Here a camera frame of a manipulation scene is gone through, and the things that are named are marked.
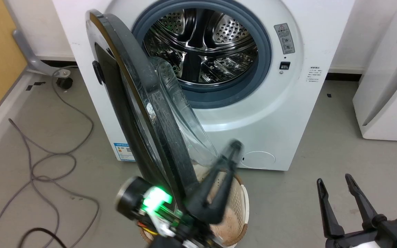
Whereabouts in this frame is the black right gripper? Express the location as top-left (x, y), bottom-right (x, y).
top-left (317, 174), bottom-right (397, 248)

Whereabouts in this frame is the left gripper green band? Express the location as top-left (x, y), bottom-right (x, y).
top-left (115, 141), bottom-right (244, 248)

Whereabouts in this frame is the black round washer door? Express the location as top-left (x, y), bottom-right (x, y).
top-left (85, 10), bottom-right (220, 211)

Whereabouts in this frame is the white front-load washing machine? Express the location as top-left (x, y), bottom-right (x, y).
top-left (52, 0), bottom-right (356, 172)

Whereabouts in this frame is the grey rubber door gasket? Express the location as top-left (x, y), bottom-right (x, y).
top-left (131, 0), bottom-right (272, 109)

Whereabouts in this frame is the white laundry basket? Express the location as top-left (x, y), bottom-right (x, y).
top-left (139, 168), bottom-right (250, 248)

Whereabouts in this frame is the round white filter cover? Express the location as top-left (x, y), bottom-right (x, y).
top-left (241, 151), bottom-right (276, 169)

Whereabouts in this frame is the blue energy label sticker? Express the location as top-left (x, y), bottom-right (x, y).
top-left (113, 142), bottom-right (136, 162)

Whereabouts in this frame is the white appliance cabinet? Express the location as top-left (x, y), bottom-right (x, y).
top-left (353, 0), bottom-right (397, 142)

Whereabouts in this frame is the small printed text label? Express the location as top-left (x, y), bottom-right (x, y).
top-left (307, 66), bottom-right (320, 83)

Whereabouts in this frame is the steel perforated washer drum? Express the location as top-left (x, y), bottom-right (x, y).
top-left (143, 8), bottom-right (258, 85)

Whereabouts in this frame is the grey warning sticker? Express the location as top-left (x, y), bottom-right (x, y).
top-left (274, 23), bottom-right (295, 55)

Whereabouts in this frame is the black caster wheel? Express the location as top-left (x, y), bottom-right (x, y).
top-left (56, 77), bottom-right (73, 90)

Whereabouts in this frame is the grey metal stand leg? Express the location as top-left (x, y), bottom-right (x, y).
top-left (12, 29), bottom-right (71, 77)

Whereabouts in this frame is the black floor cable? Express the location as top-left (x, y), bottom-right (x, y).
top-left (18, 227), bottom-right (67, 248)

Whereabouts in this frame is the grey floor cable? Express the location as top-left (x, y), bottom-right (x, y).
top-left (0, 65), bottom-right (100, 248)

